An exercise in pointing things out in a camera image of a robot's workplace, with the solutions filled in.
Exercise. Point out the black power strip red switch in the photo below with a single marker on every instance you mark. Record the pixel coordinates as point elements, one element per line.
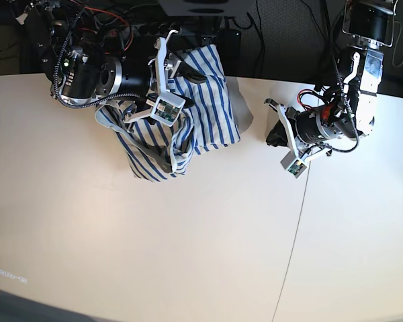
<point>155,28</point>

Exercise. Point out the aluminium profile stand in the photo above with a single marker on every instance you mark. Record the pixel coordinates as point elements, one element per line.
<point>224,39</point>

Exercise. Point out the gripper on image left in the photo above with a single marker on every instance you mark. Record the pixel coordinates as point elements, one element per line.
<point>132,79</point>

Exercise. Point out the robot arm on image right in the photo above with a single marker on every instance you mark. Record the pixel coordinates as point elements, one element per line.
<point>348,107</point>

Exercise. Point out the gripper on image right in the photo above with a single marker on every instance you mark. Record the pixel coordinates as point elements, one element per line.
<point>336,120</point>

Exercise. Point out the blue white striped T-shirt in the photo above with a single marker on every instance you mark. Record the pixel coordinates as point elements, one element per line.
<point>157,152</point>

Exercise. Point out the grey box under table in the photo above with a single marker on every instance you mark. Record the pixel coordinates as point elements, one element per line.
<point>230,8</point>

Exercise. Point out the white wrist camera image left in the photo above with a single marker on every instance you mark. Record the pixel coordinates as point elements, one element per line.
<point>163,105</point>

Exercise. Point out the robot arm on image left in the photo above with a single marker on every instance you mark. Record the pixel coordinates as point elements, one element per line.
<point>85,52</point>

